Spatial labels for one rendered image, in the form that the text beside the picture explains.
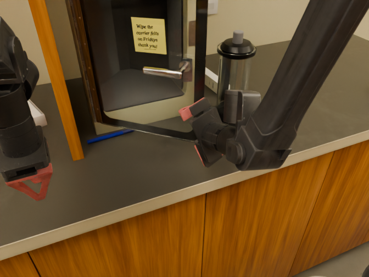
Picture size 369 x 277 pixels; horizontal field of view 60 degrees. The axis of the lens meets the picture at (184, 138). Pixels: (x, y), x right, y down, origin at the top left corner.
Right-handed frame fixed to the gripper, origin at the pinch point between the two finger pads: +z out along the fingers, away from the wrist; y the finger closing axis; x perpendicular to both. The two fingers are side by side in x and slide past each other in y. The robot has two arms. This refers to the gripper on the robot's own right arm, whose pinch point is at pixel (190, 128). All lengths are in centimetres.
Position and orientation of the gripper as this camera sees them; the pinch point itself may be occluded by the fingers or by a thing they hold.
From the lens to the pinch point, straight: 74.5
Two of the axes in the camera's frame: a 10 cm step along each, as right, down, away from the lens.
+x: -7.8, 5.3, -3.3
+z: -4.9, -1.9, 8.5
